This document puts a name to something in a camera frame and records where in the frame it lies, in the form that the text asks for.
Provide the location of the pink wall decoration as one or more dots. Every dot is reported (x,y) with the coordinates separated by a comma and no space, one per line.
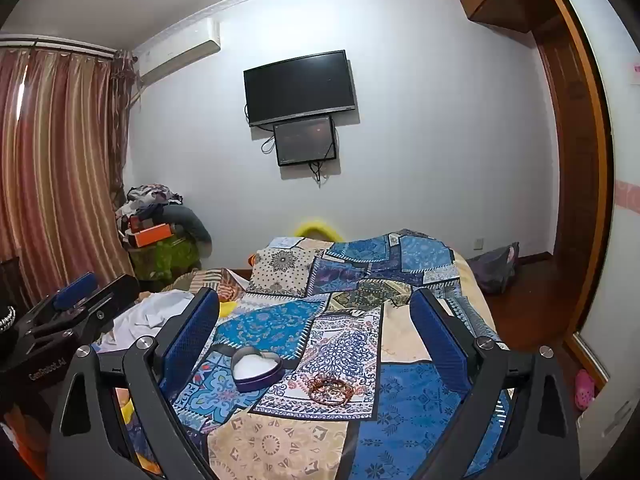
(627,191)

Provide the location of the grey cloth bundle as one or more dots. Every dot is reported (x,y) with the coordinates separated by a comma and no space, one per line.
(192,225)

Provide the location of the black wall television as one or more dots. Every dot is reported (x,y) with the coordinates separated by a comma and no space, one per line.
(300,86)

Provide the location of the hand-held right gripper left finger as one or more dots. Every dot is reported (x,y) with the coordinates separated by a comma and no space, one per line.
(187,345)

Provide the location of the dark purple bag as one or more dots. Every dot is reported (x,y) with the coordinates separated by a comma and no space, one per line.
(492,267)

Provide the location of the orange box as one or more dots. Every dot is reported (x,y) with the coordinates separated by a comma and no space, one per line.
(152,236)

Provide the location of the white curtain rail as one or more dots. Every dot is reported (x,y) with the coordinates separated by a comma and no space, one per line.
(60,44)

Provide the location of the pile of mixed clothes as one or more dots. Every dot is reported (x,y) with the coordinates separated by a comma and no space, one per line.
(145,205)

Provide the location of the pink slipper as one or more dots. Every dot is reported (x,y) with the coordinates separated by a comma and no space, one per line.
(584,390)

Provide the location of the purple heart-shaped box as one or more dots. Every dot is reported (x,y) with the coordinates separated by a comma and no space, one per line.
(257,367)

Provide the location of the yellow cloth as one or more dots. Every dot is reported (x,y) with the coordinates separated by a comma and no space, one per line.
(227,308)

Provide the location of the yellow plush item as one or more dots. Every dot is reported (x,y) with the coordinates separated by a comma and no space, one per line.
(312,227)

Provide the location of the small black wall monitor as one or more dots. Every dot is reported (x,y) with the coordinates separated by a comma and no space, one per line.
(305,141)

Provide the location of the blue patchwork blanket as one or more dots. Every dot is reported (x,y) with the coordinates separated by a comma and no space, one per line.
(350,320)

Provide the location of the small pink wall sticker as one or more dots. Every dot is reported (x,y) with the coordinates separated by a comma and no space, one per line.
(636,71)

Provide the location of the white cloth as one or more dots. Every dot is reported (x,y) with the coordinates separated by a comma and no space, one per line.
(150,312)

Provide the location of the orange striped cloth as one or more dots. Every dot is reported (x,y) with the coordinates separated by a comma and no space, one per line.
(220,280)

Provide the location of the orange pillow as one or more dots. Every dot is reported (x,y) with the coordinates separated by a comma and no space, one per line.
(252,260)

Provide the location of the white wall socket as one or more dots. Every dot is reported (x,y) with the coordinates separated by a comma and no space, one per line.
(478,243)

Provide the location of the brown wooden door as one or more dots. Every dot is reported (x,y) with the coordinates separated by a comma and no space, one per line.
(592,125)

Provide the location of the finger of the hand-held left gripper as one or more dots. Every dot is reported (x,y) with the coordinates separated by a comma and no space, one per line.
(75,291)
(107,305)

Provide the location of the striped red curtain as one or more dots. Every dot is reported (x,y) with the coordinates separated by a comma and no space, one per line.
(55,170)

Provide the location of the white air conditioner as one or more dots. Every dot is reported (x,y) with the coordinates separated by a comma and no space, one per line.
(175,52)

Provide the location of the green patterned cloth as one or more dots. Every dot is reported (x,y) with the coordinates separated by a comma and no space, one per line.
(165,260)

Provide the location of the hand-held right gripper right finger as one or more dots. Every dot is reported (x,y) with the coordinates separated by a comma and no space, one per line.
(440,345)

